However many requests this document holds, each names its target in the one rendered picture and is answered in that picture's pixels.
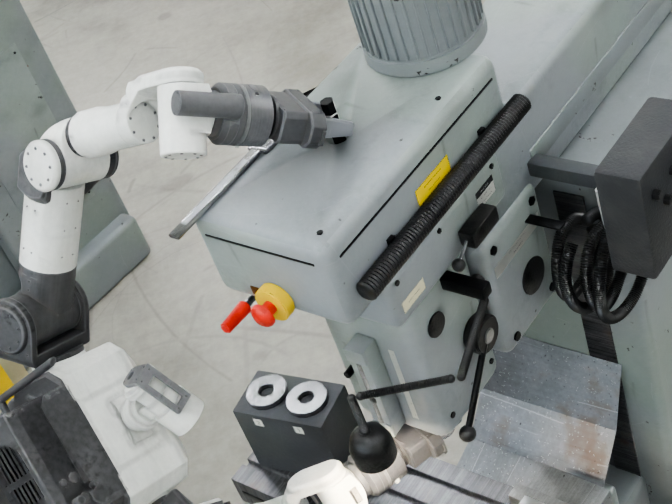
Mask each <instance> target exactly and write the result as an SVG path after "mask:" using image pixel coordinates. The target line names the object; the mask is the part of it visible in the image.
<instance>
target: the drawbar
mask: <svg viewBox="0 0 672 504"><path fill-rule="evenodd" d="M320 105H321V108H322V111H323V112H324V113H325V115H326V116H332V115H333V114H335V113H336V112H337V111H336V108H335V105H334V102H333V98H332V97H325V98H324V99H322V100H321V101H320ZM332 139H333V141H334V144H339V143H342V142H344V141H346V140H347V139H346V136H345V137H332Z"/></svg>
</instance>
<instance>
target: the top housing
mask: <svg viewBox="0 0 672 504"><path fill-rule="evenodd" d="M325 97H332V98H333V101H334V104H335V107H336V108H337V113H338V115H339V118H340V119H342V120H347V121H352V122H353V123H354V128H353V132H352V135H351V136H346V139H347V140H346V141H344V142H342V143H339V144H334V141H333V139H332V138H325V140H324V144H323V146H320V147H318V148H317V149H311V148H302V147H301V146H300V145H299V144H280V143H278V144H277V145H276V146H275V147H274V148H273V149H272V150H271V151H270V152H269V153H268V154H263V153H261V155H260V156H259V157H258V158H257V159H256V160H255V161H254V162H253V163H252V164H251V165H250V166H249V168H248V169H247V170H246V171H245V172H244V173H243V174H242V175H241V176H240V177H239V178H238V179H237V180H236V181H235V182H234V183H233V184H232V185H231V186H230V187H229V188H228V190H227V191H226V192H225V193H224V194H223V195H222V196H221V197H220V198H219V199H218V200H217V201H216V202H215V203H214V204H213V205H212V206H211V207H210V208H209V209H208V210H207V211H206V213H205V214H204V215H203V216H202V217H201V218H200V219H199V220H198V221H197V222H196V225H197V228H198V230H199V232H200V234H201V236H202V238H203V240H204V242H205V244H206V247H207V249H208V251H209V253H210V255H211V257H212V259H213V261H214V264H215V266H216V268H217V270H218V272H219V274H220V276H221V278H222V280H223V282H224V283H225V285H226V286H228V287H229V288H231V289H234V290H237V291H240V292H243V293H247V294H250V295H253V296H255V294H253V292H252V290H251V288H250V286H254V287H257V288H260V287H261V286H262V285H263V284H264V283H272V284H275V285H277V286H279V287H281V288H282V289H283V290H285V291H286V292H287V293H288V294H289V296H290V297H291V298H292V300H293V302H294V306H295V309H298V310H302V311H305V312H308V313H311V314H314V315H318V316H321V317H324V318H327V319H331V320H334V321H337V322H340V323H346V324H349V323H352V322H354V321H355V320H357V319H358V318H359V317H360V315H361V314H362V313H363V312H364V310H365V309H366V308H367V307H368V306H369V304H370V303H371V302H372V301H370V300H367V299H365V298H363V297H362V296H361V295H360V294H359V293H358V291H357V288H356V284H357V283H358V282H359V281H360V280H361V278H362V277H364V275H365V274H366V272H367V271H368V270H369V268H371V266H372V265H373V264H374V263H375V261H376V260H377V259H378V258H379V257H380V255H381V254H382V253H383V252H384V251H385V249H387V247H388V244H387V242H386V240H387V238H388V237H389V236H390V235H395V237H396V236H397V235H398V234H399V233H400V231H401V230H402V229H403V228H404V227H405V225H406V224H407V223H408V222H409V220H410V219H411V218H412V217H413V216H414V214H415V213H416V212H417V211H418V210H419V209H420V207H421V206H422V205H423V203H424V202H425V201H426V200H427V199H428V198H429V196H430V195H431V194H432V193H433V191H434V190H435V189H436V188H437V187H438V185H439V184H440V183H441V182H442V181H443V179H444V178H445V177H446V176H447V175H448V173H449V172H450V171H451V170H452V169H453V167H454V166H455V165H456V164H457V163H458V161H459V160H460V159H461V158H462V156H464V154H465V153H466V152H467V151H468V149H469V148H470V147H471V146H472V144H473V143H474V142H475V141H476V140H477V139H478V134H477V131H478V129H479V128H480V127H481V126H482V127H485V128H487V126H488V125H489V124H490V123H491V122H492V120H493V119H494V118H495V117H496V115H497V114H498V113H499V112H500V111H501V110H502V108H503V103H502V99H501V94H500V90H499V86H498V82H497V78H496V74H495V70H494V66H493V64H492V61H491V60H490V59H489V58H488V57H486V56H483V55H478V54H471V55H470V56H468V57H467V58H466V59H464V60H463V61H461V62H459V63H458V64H456V65H454V66H452V67H450V68H447V69H445V70H442V71H440V72H436V73H433V74H429V75H425V76H419V77H405V78H404V77H393V76H388V75H385V74H382V73H379V72H377V71H375V70H374V69H372V68H371V67H370V66H369V65H368V63H367V61H366V59H365V55H364V52H363V49H362V45H361V42H360V43H359V44H358V45H357V46H356V47H355V48H354V49H353V50H352V51H351V52H350V53H349V54H348V55H347V56H346V57H345V58H344V60H343V61H342V62H341V63H340V64H339V65H338V66H337V67H336V68H335V69H334V70H333V71H332V72H331V73H330V74H329V75H328V76H327V77H326V78H325V79H324V80H323V81H322V82H321V83H320V84H319V85H318V86H317V87H316V88H315V89H314V90H313V91H312V92H311V94H310V95H309V96H308V97H307V98H308V99H309V100H311V101H313V102H318V103H320V101H321V100H322V99H324V98H325Z"/></svg>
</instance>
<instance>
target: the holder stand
mask: <svg viewBox="0 0 672 504"><path fill-rule="evenodd" d="M348 395H349V394H348V392H347V389H346V387H345V385H343V384H337V383H331V382H325V381H319V380H313V379H308V378H302V377H296V376H290V375H284V374H278V373H272V372H266V371H260V370H258V371H257V372H256V374H255V376H254V377H253V379H252V380H251V382H250V384H249V385H248V387H247V388H246V390H245V392H244V393H243V395H242V397H241V398H240V400H239V401H238V403H237V405H236V406H235V408H234V409H233V413H234V415H235V417H236V419H237V421H238V423H239V425H240V427H241V429H242V431H243V433H244V434H245V436H246V438H247V440H248V442H249V444H250V446H251V448H252V450H253V452H254V454H255V456H256V458H257V460H258V462H259V464H260V465H261V466H266V467H271V468H276V469H280V470H285V471H290V472H294V473H298V472H299V471H301V470H303V469H306V468H309V467H311V466H314V465H317V464H320V463H322V462H325V461H328V460H338V461H340V462H341V463H342V464H344V463H345V462H346V461H347V460H348V456H349V455H350V453H349V438H350V434H351V432H352V431H353V429H354V428H355V427H357V426H358V424H357V422H356V419H355V417H354V414H353V412H352V410H351V407H350V405H349V402H348V400H347V396H348Z"/></svg>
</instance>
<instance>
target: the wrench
mask: <svg viewBox="0 0 672 504"><path fill-rule="evenodd" d="M277 144H278V143H275V142H274V141H273V140H272V139H271V140H270V141H269V142H268V143H267V144H266V145H265V146H263V145H262V146H260V147H249V146H248V147H247V149H248V150H249V152H248V153H247V154H246V155H245V156H244V157H243V158H242V159H241V160H240V161H239V162H238V163H237V164H236V165H235V166H234V167H233V168H232V169H231V170H230V171H229V172H228V173H227V174H226V175H225V176H224V177H223V178H222V180H221V181H220V182H219V183H218V184H217V185H216V186H215V187H214V188H213V189H212V190H211V191H210V192H209V193H208V194H207V195H206V196H205V197H204V198H203V199H202V200H201V201H200V202H199V203H198V204H197V205H196V206H195V207H194V209H193V210H192V211H191V212H190V213H189V214H188V215H187V216H186V217H185V218H184V219H183V220H182V221H181V222H180V223H179V224H178V225H177V226H176V227H175V228H174V229H173V230H172V231H171V232H170V233H169V237H170V238H173V239H177V240H180V239H181V238H182V237H183V236H184V234H185V233H186V232H187V231H188V230H189V229H190V228H191V227H192V226H193V225H194V224H195V223H196V222H197V221H198V220H199V219H200V218H201V217H202V216H203V215H204V214H205V213H206V211H207V210H208V209H209V208H210V207H211V206H212V205H213V204H214V203H215V202H216V201H217V200H218V199H219V198H220V197H221V196H222V195H223V194H224V193H225V192H226V191H227V190H228V188H229V187H230V186H231V185H232V184H233V183H234V182H235V181H236V180H237V179H238V178H239V177H240V176H241V175H242V174H243V173H244V172H245V171H246V170H247V169H248V168H249V166H250V165H251V164H252V163H253V162H254V161H255V160H256V159H257V158H258V157H259V156H260V155H261V153H263V154H268V153H269V152H270V151H271V150H272V149H273V148H274V147H275V146H276V145H277Z"/></svg>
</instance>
